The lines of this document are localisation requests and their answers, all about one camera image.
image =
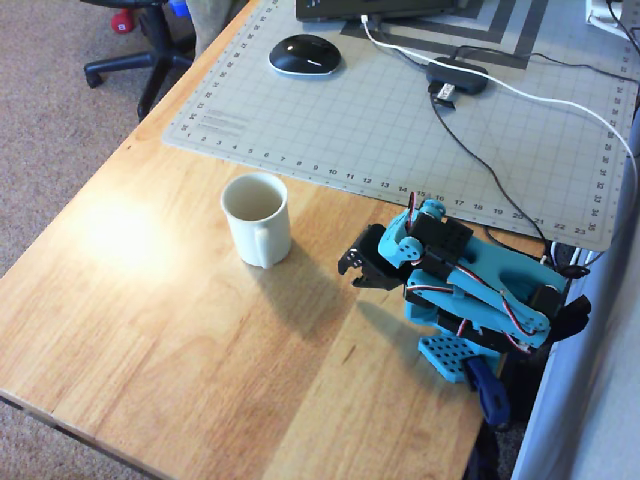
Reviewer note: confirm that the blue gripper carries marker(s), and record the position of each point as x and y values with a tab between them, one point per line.
368	256

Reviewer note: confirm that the white ceramic mug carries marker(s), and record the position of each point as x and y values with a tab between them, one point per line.
260	240

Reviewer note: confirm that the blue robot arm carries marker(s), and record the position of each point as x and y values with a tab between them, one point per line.
500	270

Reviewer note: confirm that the grey gridded cutting mat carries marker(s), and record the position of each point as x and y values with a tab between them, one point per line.
350	125

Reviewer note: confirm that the silver USB dongle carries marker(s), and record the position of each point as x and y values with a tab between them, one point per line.
444	94

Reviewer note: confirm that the black USB hub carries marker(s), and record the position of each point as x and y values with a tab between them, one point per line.
460	72

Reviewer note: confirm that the black computer mouse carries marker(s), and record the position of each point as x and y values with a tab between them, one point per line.
305	55

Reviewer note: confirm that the dark laptop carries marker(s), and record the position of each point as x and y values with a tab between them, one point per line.
340	10

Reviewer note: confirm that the grey striped desk pad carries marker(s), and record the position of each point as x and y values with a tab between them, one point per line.
500	30

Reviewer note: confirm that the beige fabric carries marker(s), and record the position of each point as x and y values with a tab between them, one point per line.
210	20

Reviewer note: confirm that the black office chair base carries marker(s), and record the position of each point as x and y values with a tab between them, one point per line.
160	50

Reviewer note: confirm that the small blue object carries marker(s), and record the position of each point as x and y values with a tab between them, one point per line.
176	7

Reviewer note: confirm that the white box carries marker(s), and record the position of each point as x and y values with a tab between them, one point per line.
607	17

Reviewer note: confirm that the red dumbbell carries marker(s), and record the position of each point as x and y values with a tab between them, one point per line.
121	21

